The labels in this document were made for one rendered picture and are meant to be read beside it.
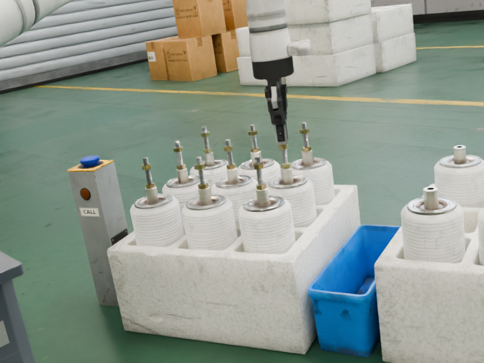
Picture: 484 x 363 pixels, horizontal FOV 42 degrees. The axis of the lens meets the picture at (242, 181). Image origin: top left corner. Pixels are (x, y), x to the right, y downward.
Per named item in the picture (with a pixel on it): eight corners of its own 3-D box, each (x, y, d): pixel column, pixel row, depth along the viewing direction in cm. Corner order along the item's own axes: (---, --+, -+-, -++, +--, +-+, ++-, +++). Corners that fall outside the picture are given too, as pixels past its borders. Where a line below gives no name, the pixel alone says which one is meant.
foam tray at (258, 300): (305, 356, 111) (293, 261, 106) (123, 331, 129) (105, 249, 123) (364, 259, 144) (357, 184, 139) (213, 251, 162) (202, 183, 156)
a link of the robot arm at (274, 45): (312, 55, 111) (308, 19, 109) (248, 64, 113) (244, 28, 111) (312, 50, 120) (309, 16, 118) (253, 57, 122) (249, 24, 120)
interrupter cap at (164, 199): (135, 200, 128) (135, 196, 128) (173, 194, 128) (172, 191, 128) (133, 212, 121) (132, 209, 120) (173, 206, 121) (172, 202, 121)
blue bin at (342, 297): (373, 361, 107) (366, 297, 103) (312, 351, 112) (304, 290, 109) (416, 280, 131) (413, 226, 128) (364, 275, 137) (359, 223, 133)
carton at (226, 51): (249, 66, 507) (243, 28, 498) (227, 72, 492) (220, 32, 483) (224, 67, 529) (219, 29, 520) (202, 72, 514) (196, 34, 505)
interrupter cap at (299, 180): (296, 191, 119) (295, 188, 119) (261, 189, 123) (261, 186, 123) (314, 178, 125) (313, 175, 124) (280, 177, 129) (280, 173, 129)
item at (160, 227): (147, 279, 134) (130, 198, 129) (192, 271, 134) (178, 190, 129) (145, 300, 125) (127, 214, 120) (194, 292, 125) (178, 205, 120)
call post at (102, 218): (123, 307, 138) (93, 171, 129) (98, 305, 142) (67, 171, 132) (142, 292, 144) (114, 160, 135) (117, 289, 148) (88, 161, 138)
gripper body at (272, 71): (253, 54, 121) (259, 103, 124) (248, 60, 113) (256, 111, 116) (292, 49, 120) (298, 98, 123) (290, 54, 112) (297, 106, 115)
